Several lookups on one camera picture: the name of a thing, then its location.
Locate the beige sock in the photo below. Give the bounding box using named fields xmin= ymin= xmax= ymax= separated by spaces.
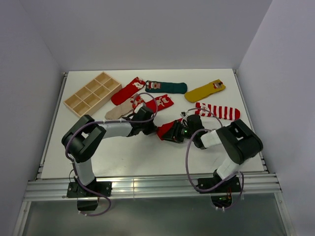
xmin=104 ymin=93 xmax=144 ymax=120

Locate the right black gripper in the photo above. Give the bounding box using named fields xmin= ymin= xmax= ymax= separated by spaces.
xmin=161 ymin=119 xmax=195 ymax=143

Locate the aluminium front rail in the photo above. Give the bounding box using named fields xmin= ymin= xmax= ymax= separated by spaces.
xmin=23 ymin=173 xmax=282 ymax=202

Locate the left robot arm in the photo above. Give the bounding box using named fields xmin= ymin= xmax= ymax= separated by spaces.
xmin=62 ymin=105 xmax=157 ymax=196

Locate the yellow sock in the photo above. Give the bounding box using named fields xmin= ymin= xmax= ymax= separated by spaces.
xmin=184 ymin=79 xmax=226 ymax=103

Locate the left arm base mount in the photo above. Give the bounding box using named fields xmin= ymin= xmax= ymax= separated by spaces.
xmin=66 ymin=180 xmax=112 ymax=213

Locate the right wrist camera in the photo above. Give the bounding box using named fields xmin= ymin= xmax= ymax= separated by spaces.
xmin=180 ymin=111 xmax=190 ymax=119

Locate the dark green sock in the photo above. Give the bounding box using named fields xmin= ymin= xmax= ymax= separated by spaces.
xmin=145 ymin=80 xmax=188 ymax=94

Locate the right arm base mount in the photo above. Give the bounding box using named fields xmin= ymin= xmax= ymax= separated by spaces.
xmin=195 ymin=177 xmax=242 ymax=209

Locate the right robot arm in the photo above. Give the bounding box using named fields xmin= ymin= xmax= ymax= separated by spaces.
xmin=157 ymin=114 xmax=263 ymax=193

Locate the red white striped sock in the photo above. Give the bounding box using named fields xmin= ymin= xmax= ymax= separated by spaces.
xmin=195 ymin=102 xmax=241 ymax=120

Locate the red sock with santa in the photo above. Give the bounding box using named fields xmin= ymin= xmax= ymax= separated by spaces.
xmin=157 ymin=118 xmax=182 ymax=141

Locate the wooden compartment tray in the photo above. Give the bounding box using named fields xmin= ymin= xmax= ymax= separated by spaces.
xmin=63 ymin=72 xmax=122 ymax=118

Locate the red sock centre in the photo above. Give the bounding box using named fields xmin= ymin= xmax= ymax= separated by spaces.
xmin=146 ymin=94 xmax=174 ymax=113

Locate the red sock upper left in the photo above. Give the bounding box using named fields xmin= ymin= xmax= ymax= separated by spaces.
xmin=111 ymin=77 xmax=145 ymax=106

